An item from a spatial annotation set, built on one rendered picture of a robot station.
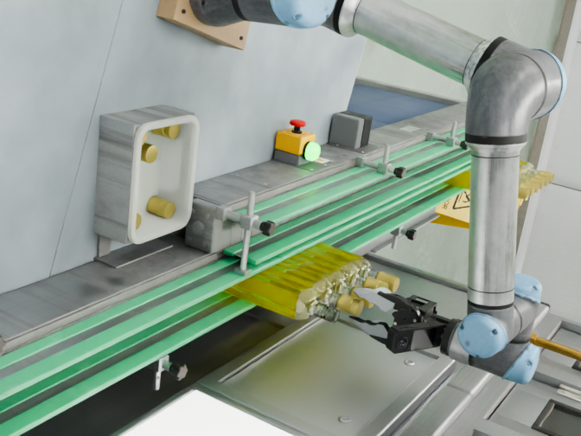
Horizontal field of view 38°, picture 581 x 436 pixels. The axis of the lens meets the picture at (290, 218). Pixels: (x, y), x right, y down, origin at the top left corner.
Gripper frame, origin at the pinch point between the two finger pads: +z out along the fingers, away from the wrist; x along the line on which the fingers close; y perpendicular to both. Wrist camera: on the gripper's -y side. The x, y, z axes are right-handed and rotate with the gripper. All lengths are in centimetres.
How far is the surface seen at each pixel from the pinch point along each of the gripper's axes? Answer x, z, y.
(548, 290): -202, 71, 588
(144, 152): 27, 34, -26
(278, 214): 13.5, 19.8, -0.4
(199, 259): 5.3, 27.7, -15.2
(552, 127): -60, 100, 586
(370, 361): -12.8, -3.2, 5.0
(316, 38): 44, 40, 42
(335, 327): -12.7, 9.3, 13.2
